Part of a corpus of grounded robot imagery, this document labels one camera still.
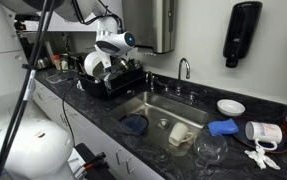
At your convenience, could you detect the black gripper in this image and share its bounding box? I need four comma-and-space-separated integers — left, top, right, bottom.
107, 53, 122, 71

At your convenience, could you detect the white plate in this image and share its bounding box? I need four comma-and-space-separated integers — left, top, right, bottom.
83, 51, 99, 77

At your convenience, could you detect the black dish rack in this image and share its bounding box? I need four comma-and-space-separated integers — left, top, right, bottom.
77, 61, 146, 99

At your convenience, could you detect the blue plate brown rim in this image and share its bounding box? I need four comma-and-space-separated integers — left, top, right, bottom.
119, 113, 150, 135

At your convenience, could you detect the stainless steel sink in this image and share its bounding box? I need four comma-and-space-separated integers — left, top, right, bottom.
108, 91, 210, 151

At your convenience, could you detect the dark blue plate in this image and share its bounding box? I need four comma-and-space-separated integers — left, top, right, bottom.
232, 119, 287, 154

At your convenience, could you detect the chrome side sprayer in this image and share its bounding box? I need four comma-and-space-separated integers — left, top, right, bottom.
145, 70, 156, 93

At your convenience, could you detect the spice jar dark lid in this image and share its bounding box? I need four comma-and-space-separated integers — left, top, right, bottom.
60, 53, 71, 72

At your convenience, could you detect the steel paper towel dispenser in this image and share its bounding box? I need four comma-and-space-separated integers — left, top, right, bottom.
121, 0, 178, 54

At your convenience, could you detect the spice jar red lid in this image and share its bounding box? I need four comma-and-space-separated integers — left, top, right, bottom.
52, 54, 62, 71

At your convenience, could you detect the chrome faucet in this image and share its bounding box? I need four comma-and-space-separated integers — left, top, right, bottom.
164, 57, 197, 104

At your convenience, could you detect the steel kettle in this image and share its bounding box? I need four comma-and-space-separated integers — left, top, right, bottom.
36, 56, 52, 70

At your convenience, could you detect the white cabinet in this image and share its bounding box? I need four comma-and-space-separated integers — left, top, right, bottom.
32, 78, 166, 180

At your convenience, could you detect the plain white mug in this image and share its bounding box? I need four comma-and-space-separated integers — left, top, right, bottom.
168, 121, 195, 147

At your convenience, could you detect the black tool red detail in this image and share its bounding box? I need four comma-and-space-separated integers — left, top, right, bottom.
74, 142, 117, 180

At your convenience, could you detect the white bowl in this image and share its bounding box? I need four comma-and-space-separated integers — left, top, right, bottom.
216, 98, 246, 117

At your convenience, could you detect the blue sponge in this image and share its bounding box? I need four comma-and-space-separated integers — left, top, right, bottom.
207, 118, 240, 137

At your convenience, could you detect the clear glass bowl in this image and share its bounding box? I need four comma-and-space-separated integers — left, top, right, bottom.
193, 128, 229, 165

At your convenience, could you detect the black soap dispenser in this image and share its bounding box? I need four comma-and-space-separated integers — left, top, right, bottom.
222, 0, 263, 69

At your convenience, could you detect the white printed mug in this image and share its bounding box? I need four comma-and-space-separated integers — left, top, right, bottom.
244, 120, 283, 151

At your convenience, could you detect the crumpled white tissue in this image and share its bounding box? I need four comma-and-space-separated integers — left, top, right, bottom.
244, 145, 281, 170

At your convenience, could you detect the thin black power cable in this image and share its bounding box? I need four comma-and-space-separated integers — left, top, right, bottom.
61, 77, 81, 134

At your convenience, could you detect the thick black cable bundle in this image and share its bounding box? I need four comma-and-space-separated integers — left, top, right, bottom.
0, 0, 57, 180

